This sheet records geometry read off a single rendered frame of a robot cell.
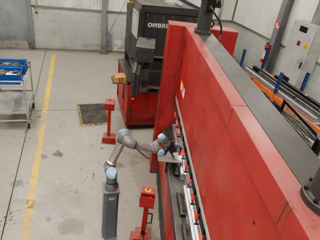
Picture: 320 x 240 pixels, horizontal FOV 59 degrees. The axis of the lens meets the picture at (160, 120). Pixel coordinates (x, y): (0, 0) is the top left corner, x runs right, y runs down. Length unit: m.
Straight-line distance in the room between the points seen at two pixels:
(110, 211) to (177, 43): 2.12
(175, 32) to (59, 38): 6.54
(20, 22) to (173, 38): 6.72
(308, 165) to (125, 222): 2.88
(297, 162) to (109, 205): 2.31
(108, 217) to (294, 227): 2.56
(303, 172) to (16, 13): 9.05
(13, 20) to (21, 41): 0.63
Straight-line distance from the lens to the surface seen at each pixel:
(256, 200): 1.41
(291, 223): 1.15
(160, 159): 3.26
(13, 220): 4.09
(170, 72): 3.72
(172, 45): 3.61
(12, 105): 5.80
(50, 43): 9.79
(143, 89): 4.39
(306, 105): 4.39
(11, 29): 9.80
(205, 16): 3.26
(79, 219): 3.95
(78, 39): 9.72
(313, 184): 1.17
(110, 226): 3.56
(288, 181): 1.25
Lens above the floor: 3.00
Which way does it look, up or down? 30 degrees down
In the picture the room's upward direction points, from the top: 8 degrees clockwise
